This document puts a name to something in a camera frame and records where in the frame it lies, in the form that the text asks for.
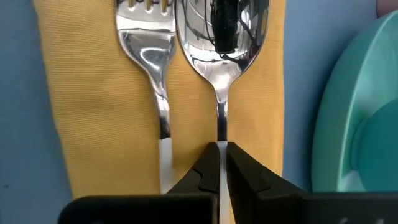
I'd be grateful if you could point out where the orange-handled metal spoon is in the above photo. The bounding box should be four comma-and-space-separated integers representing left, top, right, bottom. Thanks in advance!
174, 0, 270, 224

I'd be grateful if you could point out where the teal plate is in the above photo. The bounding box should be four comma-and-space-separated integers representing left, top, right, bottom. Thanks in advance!
312, 9, 398, 193

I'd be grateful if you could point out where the yellow cloth napkin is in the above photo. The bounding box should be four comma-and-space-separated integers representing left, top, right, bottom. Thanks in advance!
32, 0, 287, 224

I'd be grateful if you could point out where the blue bowl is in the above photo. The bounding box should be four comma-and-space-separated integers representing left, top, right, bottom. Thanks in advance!
351, 98, 398, 192

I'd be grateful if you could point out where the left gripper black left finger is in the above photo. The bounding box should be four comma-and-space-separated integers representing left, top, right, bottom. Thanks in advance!
57, 142, 221, 224

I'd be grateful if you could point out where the orange-handled metal fork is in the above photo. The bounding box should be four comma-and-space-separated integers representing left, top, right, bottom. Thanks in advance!
115, 0, 177, 195

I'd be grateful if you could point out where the blue plastic tray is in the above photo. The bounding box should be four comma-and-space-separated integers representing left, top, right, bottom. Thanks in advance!
0, 0, 386, 224

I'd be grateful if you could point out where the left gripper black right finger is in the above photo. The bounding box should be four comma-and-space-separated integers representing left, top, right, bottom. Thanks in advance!
226, 142, 398, 224

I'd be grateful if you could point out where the pink plastic cup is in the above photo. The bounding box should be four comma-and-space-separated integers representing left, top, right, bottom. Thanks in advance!
376, 0, 398, 18

